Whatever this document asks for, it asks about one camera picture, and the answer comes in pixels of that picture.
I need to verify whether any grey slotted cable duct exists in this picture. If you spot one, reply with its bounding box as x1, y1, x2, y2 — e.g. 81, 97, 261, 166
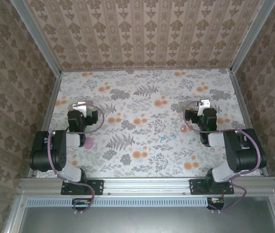
27, 197, 210, 208

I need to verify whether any floral patterned table cover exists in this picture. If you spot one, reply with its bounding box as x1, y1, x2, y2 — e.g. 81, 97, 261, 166
36, 69, 261, 178

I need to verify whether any aluminium table side rail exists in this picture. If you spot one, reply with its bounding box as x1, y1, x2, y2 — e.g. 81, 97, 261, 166
28, 71, 63, 178
229, 69, 270, 177

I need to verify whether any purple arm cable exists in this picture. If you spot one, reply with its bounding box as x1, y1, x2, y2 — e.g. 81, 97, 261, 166
47, 103, 105, 215
184, 100, 261, 214

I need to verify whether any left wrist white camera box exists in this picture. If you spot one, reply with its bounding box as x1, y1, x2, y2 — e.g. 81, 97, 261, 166
71, 101, 87, 117

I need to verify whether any black control board with wires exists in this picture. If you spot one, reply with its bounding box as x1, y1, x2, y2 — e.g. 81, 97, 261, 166
72, 198, 92, 210
207, 198, 225, 210

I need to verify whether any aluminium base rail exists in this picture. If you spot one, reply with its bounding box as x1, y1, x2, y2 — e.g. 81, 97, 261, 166
18, 177, 275, 196

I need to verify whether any aluminium corner post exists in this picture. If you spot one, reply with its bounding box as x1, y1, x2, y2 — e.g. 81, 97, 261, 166
10, 0, 63, 76
230, 0, 275, 73

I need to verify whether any grey metal panel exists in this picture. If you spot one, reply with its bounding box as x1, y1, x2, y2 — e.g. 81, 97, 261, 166
18, 196, 275, 233

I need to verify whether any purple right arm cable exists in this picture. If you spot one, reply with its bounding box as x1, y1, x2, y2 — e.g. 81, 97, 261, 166
184, 100, 261, 214

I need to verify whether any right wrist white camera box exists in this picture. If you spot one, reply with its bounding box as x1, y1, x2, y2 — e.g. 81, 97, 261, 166
197, 99, 211, 117

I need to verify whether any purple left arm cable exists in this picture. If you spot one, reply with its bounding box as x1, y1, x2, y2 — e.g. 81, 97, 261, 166
47, 103, 105, 215

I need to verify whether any pink earbud charging case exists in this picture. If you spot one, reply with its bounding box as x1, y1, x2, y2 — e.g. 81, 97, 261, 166
83, 137, 95, 149

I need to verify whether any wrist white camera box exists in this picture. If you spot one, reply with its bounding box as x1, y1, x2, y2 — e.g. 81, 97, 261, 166
71, 101, 87, 117
197, 99, 211, 117

